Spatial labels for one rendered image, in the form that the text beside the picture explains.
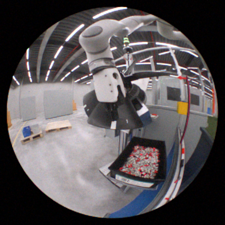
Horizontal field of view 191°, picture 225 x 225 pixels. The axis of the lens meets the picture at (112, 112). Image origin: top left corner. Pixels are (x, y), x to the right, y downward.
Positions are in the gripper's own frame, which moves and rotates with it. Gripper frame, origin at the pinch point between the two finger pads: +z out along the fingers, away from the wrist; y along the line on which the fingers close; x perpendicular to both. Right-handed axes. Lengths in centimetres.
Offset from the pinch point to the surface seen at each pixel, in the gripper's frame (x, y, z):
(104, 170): 13, 33, 92
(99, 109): 0.5, 7.6, -1.4
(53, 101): 76, 542, -41
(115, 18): -239, 87, -443
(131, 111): -8.6, -2.0, 2.3
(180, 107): -40.5, -27.1, 8.8
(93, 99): -9.3, 31.3, -3.0
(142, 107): -16.9, -3.3, 3.5
